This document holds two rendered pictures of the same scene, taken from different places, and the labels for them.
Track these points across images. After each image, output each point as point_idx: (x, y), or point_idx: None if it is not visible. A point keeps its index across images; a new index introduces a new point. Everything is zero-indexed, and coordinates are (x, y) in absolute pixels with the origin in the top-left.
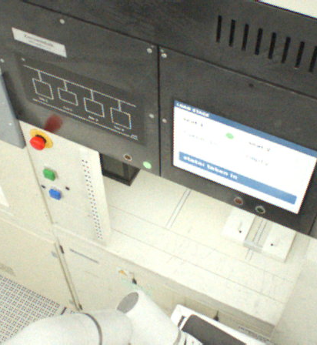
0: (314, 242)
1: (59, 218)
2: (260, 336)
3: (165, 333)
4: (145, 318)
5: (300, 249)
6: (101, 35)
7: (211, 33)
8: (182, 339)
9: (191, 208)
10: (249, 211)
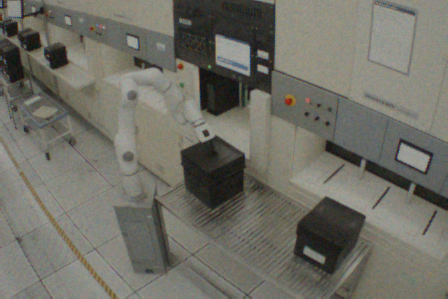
0: (255, 89)
1: None
2: (250, 174)
3: (196, 113)
4: (191, 105)
5: None
6: (199, 14)
7: (222, 7)
8: (203, 120)
9: (238, 126)
10: (237, 80)
